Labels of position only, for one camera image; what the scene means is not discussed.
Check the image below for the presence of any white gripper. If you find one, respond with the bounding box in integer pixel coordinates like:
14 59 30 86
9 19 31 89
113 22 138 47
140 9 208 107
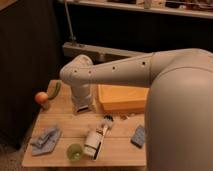
71 84 93 113

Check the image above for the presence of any red orange apple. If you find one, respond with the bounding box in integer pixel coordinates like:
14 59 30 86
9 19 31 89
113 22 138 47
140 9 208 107
34 92 48 104

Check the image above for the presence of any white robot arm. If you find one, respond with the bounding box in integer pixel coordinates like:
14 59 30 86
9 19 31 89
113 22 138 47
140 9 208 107
60 48 213 171

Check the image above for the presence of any green plastic cup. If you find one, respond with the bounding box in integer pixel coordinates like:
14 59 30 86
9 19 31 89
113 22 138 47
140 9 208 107
66 144 83 162

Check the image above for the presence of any green cucumber toy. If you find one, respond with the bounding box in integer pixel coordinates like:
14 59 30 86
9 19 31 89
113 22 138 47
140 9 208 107
48 82 61 100

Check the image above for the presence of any orange plastic bin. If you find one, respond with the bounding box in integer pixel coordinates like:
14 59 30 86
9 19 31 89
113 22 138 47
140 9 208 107
98 84 149 113

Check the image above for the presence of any small brown stand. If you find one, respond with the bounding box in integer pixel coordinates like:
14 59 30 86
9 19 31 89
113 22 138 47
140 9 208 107
40 101 50 110

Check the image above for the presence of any grey low shelf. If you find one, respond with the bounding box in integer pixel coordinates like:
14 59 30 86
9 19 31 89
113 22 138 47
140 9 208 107
62 41 148 63

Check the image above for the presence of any metal pole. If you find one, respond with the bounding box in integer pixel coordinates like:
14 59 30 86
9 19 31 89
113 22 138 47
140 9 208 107
64 0 76 45

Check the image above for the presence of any blue folded cloth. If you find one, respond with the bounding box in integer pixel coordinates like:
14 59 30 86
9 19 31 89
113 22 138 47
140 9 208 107
30 126 61 156

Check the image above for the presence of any blue sponge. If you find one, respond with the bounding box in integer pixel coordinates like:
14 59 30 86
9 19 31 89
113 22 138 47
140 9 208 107
130 125 145 148

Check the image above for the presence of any upper wall shelf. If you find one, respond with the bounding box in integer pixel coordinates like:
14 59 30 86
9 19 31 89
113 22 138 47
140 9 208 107
57 0 213 19

